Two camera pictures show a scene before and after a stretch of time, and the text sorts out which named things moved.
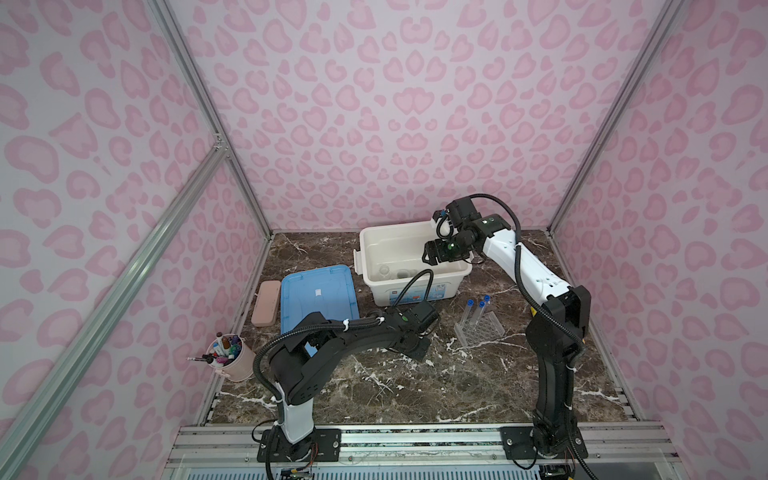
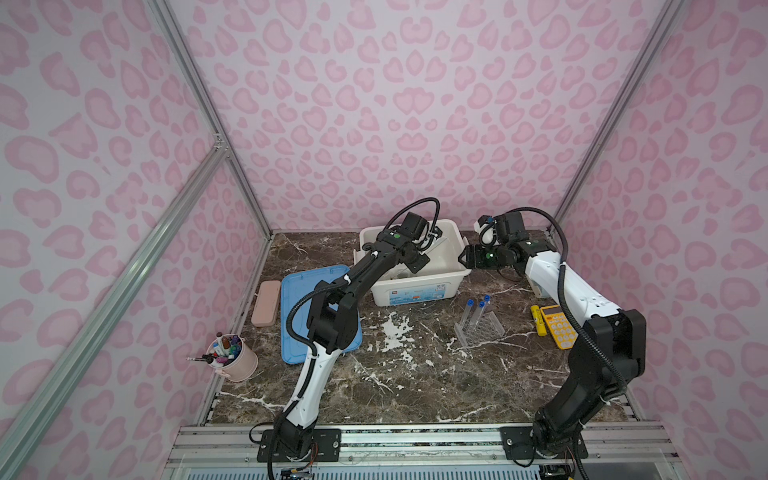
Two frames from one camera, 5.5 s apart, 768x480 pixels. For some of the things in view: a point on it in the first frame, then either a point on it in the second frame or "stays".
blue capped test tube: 482,306 stays
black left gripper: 423,351 to 415,267
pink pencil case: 266,310 stays
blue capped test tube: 470,303 stays
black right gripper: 442,254 to 475,257
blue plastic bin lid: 329,290 stays
